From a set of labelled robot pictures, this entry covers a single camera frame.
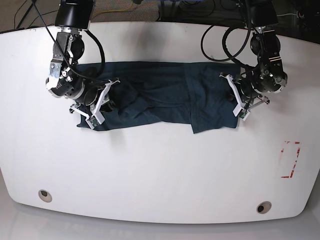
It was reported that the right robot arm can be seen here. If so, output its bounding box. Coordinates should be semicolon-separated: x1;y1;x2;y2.
45;0;118;113

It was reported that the yellow cable on floor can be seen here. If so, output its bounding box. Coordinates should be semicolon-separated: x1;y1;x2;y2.
85;0;141;23

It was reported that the dark teal t-shirt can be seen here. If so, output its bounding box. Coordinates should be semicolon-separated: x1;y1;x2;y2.
76;61;242;135

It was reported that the table cable grommet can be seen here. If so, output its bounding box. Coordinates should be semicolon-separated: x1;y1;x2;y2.
38;189;53;203
256;201;272;214

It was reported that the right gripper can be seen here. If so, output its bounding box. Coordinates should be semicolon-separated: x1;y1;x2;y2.
74;83;130;112

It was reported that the right table cable grommet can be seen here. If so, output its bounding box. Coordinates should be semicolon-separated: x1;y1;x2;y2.
256;201;272;214

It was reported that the red tape rectangle marking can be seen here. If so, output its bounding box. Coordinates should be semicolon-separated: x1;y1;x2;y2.
279;141;301;179

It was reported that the left table cable grommet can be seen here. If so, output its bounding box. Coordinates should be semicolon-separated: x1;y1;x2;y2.
38;189;53;203

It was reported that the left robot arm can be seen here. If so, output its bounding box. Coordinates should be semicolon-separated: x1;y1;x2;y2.
237;0;288;102

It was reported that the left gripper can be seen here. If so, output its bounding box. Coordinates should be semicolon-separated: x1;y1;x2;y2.
225;79;261;102

